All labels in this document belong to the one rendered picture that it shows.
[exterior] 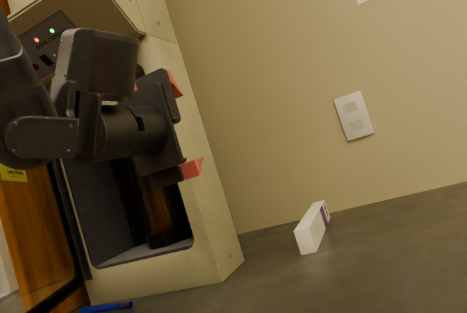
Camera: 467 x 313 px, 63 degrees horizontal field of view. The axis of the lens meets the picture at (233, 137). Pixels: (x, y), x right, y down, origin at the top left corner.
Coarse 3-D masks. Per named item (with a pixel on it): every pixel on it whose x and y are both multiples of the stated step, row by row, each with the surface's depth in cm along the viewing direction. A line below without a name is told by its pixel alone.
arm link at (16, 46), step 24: (0, 24) 29; (0, 48) 29; (0, 72) 29; (24, 72) 30; (0, 96) 29; (24, 96) 30; (48, 96) 32; (0, 120) 30; (0, 144) 30; (24, 168) 31
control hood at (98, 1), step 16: (32, 0) 66; (48, 0) 65; (64, 0) 65; (80, 0) 64; (96, 0) 64; (112, 0) 64; (128, 0) 68; (16, 16) 68; (32, 16) 67; (48, 16) 67; (80, 16) 67; (96, 16) 66; (112, 16) 66; (128, 16) 66; (16, 32) 70; (112, 32) 68; (128, 32) 68; (144, 32) 70; (48, 80) 78
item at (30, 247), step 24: (0, 168) 62; (0, 192) 60; (24, 192) 67; (48, 192) 75; (0, 216) 58; (24, 216) 64; (48, 216) 72; (0, 240) 56; (24, 240) 62; (48, 240) 69; (0, 264) 55; (24, 264) 60; (48, 264) 67; (72, 264) 76; (0, 288) 53; (24, 288) 58; (48, 288) 65; (0, 312) 52; (24, 312) 57
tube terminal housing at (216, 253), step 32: (160, 0) 79; (160, 32) 75; (160, 64) 71; (192, 96) 79; (192, 128) 75; (192, 192) 68; (192, 224) 69; (224, 224) 74; (160, 256) 72; (192, 256) 69; (224, 256) 70; (96, 288) 79; (128, 288) 75; (160, 288) 72
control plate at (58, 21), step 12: (60, 12) 66; (48, 24) 68; (60, 24) 68; (72, 24) 68; (24, 36) 70; (36, 36) 70; (48, 36) 70; (60, 36) 70; (24, 48) 72; (36, 48) 72; (48, 48) 72; (36, 60) 74; (36, 72) 76; (48, 72) 76
